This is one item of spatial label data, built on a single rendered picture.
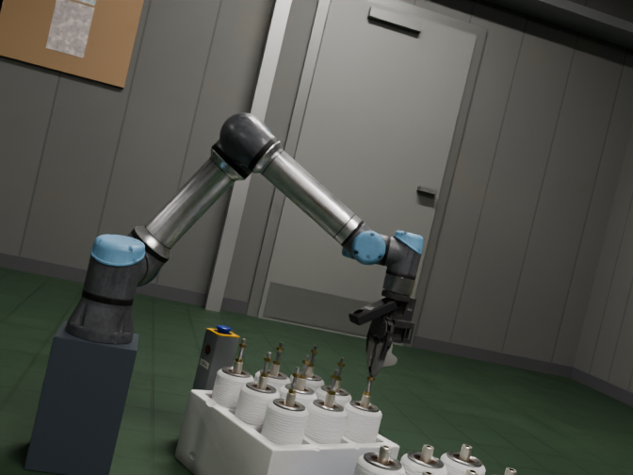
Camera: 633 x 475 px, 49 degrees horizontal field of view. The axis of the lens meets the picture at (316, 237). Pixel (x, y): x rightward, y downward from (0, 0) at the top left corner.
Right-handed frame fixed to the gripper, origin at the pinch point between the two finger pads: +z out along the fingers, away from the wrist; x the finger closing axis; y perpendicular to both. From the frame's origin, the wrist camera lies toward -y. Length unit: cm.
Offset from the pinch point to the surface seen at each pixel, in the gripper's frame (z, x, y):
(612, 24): -201, 191, 249
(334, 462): 19.7, -10.1, -10.6
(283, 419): 11.3, -8.7, -25.3
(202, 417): 20.2, 15.4, -34.6
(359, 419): 11.4, -3.7, -2.5
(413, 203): -59, 235, 159
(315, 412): 10.4, -4.3, -15.3
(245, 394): 10.6, 5.2, -29.4
